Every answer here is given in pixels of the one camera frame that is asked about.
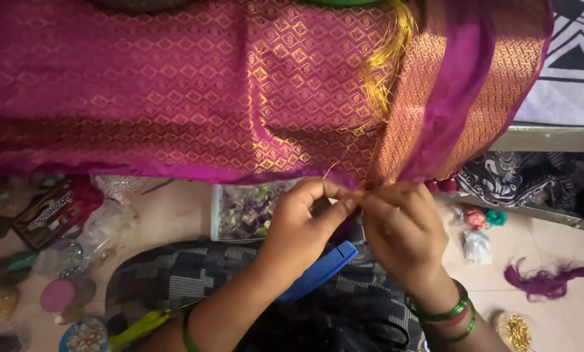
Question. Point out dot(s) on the person's left hand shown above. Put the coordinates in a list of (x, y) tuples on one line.
[(296, 234)]

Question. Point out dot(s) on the person's right hand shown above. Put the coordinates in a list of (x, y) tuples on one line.
[(404, 234)]

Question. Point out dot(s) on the magenta gold-patterned silk saree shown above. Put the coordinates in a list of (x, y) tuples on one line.
[(174, 88)]

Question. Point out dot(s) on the blue plastic comb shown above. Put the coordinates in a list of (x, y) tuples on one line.
[(321, 271)]

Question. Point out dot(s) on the clear box of mixed beads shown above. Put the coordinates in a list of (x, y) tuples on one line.
[(245, 210)]

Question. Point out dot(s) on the magenta saree tassels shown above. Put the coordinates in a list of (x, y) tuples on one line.
[(441, 186)]

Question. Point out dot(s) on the pink thread bundle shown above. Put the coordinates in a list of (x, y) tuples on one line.
[(473, 217)]

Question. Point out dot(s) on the white thread bundle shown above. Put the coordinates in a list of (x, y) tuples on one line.
[(476, 246)]

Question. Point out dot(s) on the green and red wrist bangles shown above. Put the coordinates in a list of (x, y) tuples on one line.
[(445, 313)]

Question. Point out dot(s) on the teal thread bundle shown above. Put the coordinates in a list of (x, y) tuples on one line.
[(496, 217)]

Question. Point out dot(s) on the black and white floral cloth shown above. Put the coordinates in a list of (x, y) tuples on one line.
[(526, 178)]

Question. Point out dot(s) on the thin green wrist bangle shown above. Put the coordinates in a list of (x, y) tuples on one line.
[(188, 332)]

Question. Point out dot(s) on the jar of gold beads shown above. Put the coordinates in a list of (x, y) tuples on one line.
[(516, 331)]

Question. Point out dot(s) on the purple thread bundle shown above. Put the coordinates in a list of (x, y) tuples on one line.
[(546, 281)]

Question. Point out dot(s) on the yellow-gold thread bundle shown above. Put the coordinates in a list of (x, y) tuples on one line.
[(387, 63)]

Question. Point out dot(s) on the clear plastic bag of beads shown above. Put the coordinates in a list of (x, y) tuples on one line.
[(101, 230)]

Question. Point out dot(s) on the red thread bundle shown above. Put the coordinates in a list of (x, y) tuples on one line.
[(87, 195)]

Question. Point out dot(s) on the blue bowl of beads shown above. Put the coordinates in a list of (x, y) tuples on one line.
[(84, 335)]

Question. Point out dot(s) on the white black geometric bedsheet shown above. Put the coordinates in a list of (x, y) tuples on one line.
[(573, 58)]

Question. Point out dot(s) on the pink round lid container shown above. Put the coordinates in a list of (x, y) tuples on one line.
[(58, 295)]

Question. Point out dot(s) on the dark brown printed box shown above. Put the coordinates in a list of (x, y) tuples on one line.
[(47, 215)]

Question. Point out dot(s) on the jar of golden beads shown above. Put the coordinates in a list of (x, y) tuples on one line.
[(1, 303)]

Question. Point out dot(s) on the grey metal bed frame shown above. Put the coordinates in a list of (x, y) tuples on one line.
[(551, 139)]

